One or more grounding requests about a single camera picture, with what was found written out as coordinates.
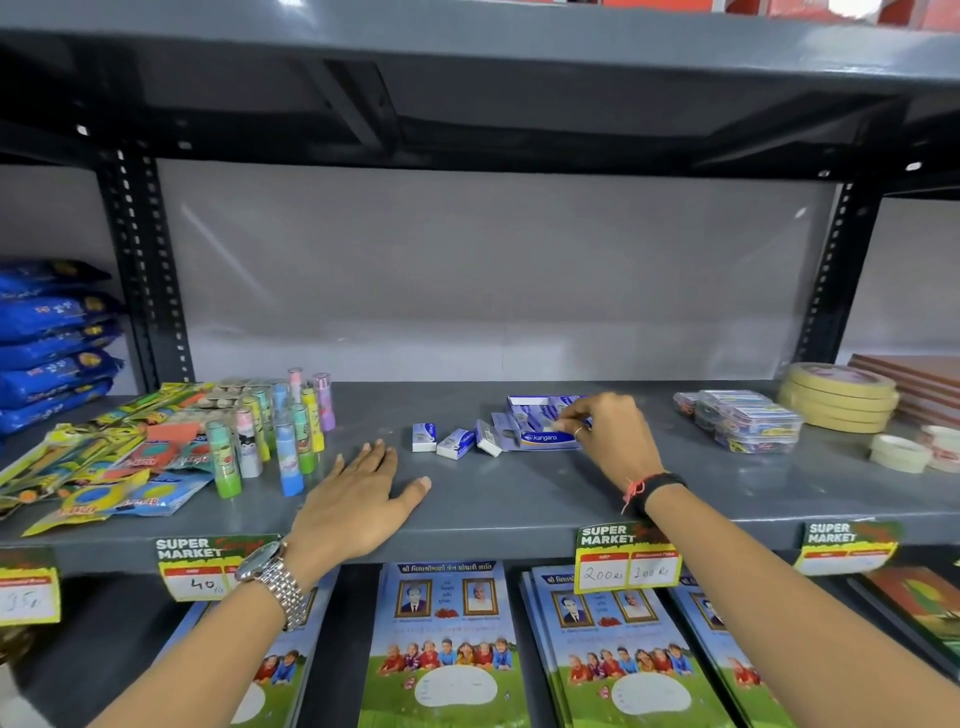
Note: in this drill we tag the person's left little finger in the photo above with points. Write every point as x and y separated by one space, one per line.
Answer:
337 471

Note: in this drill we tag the person's right thumb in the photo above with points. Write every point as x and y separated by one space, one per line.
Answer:
586 435

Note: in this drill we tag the stack of clear plastic packs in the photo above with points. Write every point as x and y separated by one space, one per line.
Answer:
750 421

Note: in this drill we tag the grey metal shelf rack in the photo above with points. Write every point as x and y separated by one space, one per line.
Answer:
480 67

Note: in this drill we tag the red box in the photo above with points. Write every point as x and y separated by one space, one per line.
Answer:
922 9

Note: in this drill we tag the pile of colourful flat packets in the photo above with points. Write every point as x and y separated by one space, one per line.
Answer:
105 465

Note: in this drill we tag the black wristband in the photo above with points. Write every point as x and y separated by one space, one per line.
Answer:
660 491

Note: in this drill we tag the person's left middle finger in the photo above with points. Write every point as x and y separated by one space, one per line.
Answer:
377 459

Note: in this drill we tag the shelf price label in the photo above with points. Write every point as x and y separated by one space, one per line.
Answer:
626 559
199 566
847 547
26 589

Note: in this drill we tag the small staple box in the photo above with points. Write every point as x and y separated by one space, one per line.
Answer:
487 439
424 437
456 444

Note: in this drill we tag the person's left hand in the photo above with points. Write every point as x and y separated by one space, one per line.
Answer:
352 510

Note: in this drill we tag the silver metal wristwatch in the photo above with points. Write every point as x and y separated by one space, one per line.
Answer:
277 577

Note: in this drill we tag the notebook with children cover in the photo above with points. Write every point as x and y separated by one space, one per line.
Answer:
277 675
727 652
442 645
630 660

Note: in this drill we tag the person's left thumb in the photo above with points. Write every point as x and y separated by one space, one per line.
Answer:
414 495

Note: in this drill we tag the group of pastel glue sticks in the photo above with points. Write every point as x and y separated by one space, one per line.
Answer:
289 435

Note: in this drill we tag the stack of beige tape rolls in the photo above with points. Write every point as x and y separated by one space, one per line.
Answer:
836 397

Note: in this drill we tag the small white tape roll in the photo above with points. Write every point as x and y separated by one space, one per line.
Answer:
900 452
943 446

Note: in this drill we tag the person's right hand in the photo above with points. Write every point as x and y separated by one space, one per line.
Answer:
619 439

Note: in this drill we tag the dark cover book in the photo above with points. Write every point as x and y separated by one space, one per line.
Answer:
915 607

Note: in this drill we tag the person's left forearm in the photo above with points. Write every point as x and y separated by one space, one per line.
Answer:
210 660

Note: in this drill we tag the blue plastic packet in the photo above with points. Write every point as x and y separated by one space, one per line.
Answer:
45 276
45 409
52 375
52 345
52 311

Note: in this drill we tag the person's right forearm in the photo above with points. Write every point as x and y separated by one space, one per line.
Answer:
780 615

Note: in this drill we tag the open blue staple carton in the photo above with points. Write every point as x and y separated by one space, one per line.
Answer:
536 431

